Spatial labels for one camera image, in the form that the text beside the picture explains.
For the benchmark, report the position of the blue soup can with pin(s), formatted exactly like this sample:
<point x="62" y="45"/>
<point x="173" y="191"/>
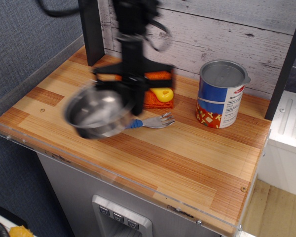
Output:
<point x="221" y="87"/>

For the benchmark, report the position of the orange folded cloth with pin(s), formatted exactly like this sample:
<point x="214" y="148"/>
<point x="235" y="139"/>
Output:
<point x="138" y="89"/>

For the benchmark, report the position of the black vertical post right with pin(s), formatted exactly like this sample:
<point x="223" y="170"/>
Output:
<point x="282" y="80"/>

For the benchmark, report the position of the yellow handled toy knife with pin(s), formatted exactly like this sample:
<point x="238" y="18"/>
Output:
<point x="163" y="94"/>

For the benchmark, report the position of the blue handled toy fork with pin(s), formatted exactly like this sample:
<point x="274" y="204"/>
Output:
<point x="162" y="121"/>

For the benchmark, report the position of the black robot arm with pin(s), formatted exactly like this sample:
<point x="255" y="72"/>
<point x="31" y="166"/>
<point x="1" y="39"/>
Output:
<point x="133" y="16"/>

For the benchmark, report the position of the grey toy fridge cabinet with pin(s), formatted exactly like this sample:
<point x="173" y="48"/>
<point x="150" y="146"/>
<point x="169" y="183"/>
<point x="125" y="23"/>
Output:
<point x="75" y="188"/>

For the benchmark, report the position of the white toy sink unit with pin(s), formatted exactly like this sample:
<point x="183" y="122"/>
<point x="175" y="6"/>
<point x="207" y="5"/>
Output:
<point x="277" y="165"/>

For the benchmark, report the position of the black vertical post left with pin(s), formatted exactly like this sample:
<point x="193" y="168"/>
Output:
<point x="92" y="30"/>

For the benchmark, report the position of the clear acrylic guard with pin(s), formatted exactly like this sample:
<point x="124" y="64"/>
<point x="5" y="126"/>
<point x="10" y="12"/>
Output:
<point x="192" y="170"/>

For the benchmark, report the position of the silver dispenser panel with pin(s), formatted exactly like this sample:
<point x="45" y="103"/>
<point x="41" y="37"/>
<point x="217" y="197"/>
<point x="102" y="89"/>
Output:
<point x="117" y="221"/>

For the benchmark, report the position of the stainless steel pot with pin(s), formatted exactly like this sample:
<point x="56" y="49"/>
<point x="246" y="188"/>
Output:
<point x="99" y="113"/>

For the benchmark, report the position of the yellow object bottom left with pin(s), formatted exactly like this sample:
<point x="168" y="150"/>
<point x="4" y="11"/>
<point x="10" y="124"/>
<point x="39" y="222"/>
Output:
<point x="20" y="231"/>

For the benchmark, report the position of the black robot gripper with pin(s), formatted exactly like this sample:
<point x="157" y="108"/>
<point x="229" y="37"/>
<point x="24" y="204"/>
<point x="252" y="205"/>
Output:
<point x="133" y="63"/>

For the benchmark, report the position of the black vertical post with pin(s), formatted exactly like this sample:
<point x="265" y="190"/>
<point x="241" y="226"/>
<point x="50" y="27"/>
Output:
<point x="92" y="30"/>
<point x="282" y="80"/>

